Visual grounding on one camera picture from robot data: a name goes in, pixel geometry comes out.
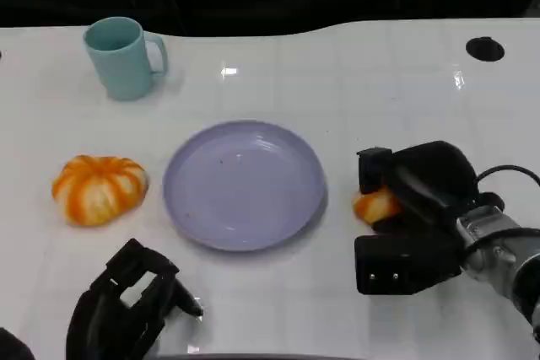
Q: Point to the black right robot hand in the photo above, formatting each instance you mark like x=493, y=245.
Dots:
x=434, y=174

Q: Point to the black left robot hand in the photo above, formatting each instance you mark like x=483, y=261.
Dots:
x=105, y=322

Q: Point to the orange and white bread roll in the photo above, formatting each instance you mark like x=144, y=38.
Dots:
x=99, y=189
x=376, y=206

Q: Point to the lilac plate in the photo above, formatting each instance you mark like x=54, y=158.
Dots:
x=242, y=185

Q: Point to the pale green mug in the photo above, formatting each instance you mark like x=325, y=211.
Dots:
x=120, y=67

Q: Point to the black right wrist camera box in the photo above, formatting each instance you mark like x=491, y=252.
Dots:
x=401, y=267

